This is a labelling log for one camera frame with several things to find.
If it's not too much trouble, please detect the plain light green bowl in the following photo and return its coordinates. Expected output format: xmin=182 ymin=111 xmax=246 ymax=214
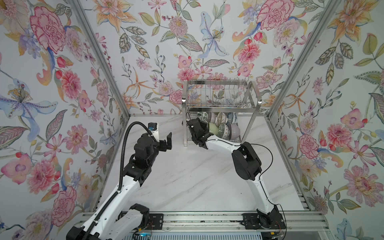
xmin=209 ymin=123 xmax=219 ymax=136

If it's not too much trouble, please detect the blue-rimmed leaf bowl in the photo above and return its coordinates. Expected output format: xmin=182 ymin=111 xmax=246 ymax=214
xmin=197 ymin=112 xmax=208 ymax=121

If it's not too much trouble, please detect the green geometric patterned bowl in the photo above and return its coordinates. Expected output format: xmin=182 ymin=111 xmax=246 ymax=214
xmin=218 ymin=123 xmax=230 ymax=140

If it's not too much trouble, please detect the blue floral ceramic bowl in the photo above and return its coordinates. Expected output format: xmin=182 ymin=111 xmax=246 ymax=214
xmin=227 ymin=112 xmax=238 ymax=125

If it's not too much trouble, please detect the plain lilac ceramic bowl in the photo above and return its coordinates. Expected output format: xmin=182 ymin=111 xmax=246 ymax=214
xmin=229 ymin=124 xmax=241 ymax=140

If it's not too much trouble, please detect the purple striped bowl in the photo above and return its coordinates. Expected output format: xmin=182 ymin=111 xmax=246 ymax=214
xmin=207 ymin=112 xmax=217 ymax=124

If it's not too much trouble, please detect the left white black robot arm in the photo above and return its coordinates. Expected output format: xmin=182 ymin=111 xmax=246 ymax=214
xmin=66 ymin=133 xmax=172 ymax=240

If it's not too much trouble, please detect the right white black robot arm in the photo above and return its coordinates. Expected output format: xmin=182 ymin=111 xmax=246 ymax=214
xmin=186 ymin=118 xmax=287 ymax=230

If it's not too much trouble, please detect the steel two-tier dish rack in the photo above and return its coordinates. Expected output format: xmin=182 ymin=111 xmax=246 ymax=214
xmin=182 ymin=79 xmax=263 ymax=147

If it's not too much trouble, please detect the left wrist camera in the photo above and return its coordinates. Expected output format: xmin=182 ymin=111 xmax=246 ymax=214
xmin=148 ymin=122 xmax=160 ymax=142

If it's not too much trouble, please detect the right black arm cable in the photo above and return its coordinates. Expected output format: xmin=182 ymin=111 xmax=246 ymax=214
xmin=250 ymin=142 xmax=287 ymax=238

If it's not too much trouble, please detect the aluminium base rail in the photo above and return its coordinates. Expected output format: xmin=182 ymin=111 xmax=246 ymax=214
xmin=150 ymin=211 xmax=329 ymax=233

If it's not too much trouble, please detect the left black cable conduit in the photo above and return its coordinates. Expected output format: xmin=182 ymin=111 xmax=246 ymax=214
xmin=82 ymin=121 xmax=155 ymax=240

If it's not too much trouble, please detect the left aluminium frame post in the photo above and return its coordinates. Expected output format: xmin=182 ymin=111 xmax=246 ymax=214
xmin=68 ymin=0 xmax=130 ymax=120

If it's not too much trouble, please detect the aluminium frame post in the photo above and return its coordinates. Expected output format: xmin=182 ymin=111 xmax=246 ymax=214
xmin=68 ymin=0 xmax=130 ymax=120
xmin=265 ymin=1 xmax=340 ymax=120

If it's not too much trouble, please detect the right aluminium frame post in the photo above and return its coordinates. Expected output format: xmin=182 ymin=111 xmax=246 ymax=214
xmin=265 ymin=1 xmax=340 ymax=120

